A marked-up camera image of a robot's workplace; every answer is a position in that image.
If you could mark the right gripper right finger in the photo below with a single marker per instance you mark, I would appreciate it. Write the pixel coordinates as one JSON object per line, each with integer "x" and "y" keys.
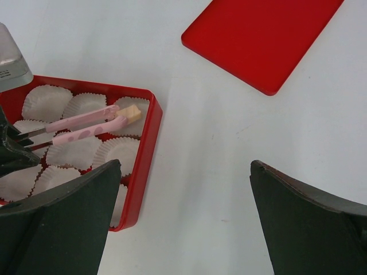
{"x": 308, "y": 230}

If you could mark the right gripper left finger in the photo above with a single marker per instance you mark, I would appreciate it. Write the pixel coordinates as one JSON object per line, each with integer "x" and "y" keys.
{"x": 62, "y": 230}

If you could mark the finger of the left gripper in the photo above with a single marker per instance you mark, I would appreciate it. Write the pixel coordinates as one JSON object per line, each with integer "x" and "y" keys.
{"x": 14, "y": 155}

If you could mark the red chocolate box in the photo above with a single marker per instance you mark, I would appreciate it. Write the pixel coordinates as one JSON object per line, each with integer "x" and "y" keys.
{"x": 12, "y": 102}

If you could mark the pink metal tongs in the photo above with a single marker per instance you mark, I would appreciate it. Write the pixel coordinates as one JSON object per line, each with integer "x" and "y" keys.
{"x": 81, "y": 126}

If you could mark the white bar chocolate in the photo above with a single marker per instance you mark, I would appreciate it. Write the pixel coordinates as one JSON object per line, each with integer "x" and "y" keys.
{"x": 132, "y": 113}

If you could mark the white paper cup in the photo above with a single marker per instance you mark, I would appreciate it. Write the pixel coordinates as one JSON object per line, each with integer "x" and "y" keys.
{"x": 31, "y": 125}
{"x": 84, "y": 103}
{"x": 124, "y": 149}
{"x": 119, "y": 205}
{"x": 18, "y": 185}
{"x": 46, "y": 103}
{"x": 52, "y": 177}
{"x": 78, "y": 154}
{"x": 135, "y": 128}

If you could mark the red box lid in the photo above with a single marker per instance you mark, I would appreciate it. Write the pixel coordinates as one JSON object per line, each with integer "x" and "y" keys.
{"x": 258, "y": 41}

